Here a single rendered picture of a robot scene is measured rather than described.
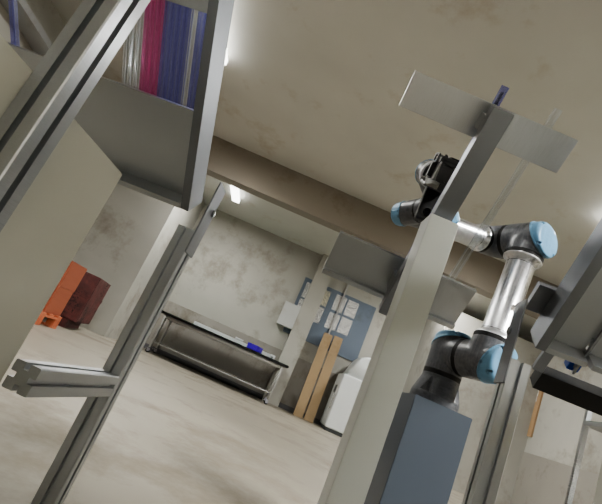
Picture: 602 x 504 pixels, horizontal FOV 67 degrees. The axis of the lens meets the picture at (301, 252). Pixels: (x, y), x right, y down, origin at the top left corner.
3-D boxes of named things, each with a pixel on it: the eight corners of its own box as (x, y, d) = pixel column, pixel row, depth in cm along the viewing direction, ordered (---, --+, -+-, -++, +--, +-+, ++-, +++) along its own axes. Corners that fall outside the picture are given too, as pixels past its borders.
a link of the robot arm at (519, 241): (468, 384, 140) (523, 237, 156) (512, 395, 127) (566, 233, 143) (444, 366, 135) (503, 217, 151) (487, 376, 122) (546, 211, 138)
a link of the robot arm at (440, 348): (440, 376, 150) (452, 338, 154) (473, 385, 139) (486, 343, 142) (415, 363, 145) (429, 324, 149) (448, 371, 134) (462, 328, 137)
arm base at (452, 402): (402, 392, 147) (412, 363, 150) (445, 411, 147) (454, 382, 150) (418, 395, 133) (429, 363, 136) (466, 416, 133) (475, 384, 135)
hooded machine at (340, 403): (353, 440, 768) (380, 365, 804) (360, 446, 713) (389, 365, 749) (316, 424, 769) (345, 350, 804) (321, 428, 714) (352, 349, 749)
